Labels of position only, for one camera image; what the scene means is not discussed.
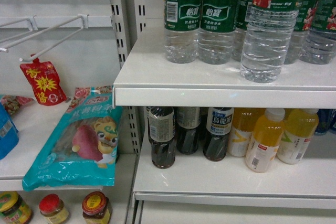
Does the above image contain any teal sweet potato noodle bag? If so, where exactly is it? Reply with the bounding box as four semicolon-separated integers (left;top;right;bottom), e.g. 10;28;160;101
22;86;123;191

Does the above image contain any jar with red yellow lid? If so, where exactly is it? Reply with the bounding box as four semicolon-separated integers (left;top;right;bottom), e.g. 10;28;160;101
82;191;113;224

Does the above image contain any clear water bottle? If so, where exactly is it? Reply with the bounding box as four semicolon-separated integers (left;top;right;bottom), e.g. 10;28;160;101
240;0;303;83

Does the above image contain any white shelf board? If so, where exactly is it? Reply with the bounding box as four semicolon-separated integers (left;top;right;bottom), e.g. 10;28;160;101
113;19;335;109

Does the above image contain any blue snack bag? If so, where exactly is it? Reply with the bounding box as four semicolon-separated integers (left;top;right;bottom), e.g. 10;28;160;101
0;104;19;159

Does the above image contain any water bottle green label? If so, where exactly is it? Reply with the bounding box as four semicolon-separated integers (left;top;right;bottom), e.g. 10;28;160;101
198;0;238;65
164;0;202;63

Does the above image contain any red sauce pouch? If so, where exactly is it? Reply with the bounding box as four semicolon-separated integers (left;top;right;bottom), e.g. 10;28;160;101
20;59;67;106

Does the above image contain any white perforated upright post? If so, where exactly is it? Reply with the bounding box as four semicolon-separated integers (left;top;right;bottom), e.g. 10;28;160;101
110;0;142;155

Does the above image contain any dark oolong tea bottle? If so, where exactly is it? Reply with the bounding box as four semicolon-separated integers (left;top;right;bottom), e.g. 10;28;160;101
203;107;234;162
176;106;201;155
148;106;176;169

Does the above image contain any yellow white drink bottle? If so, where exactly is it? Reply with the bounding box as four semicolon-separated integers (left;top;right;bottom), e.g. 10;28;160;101
277;109;319;165
245;108;285;173

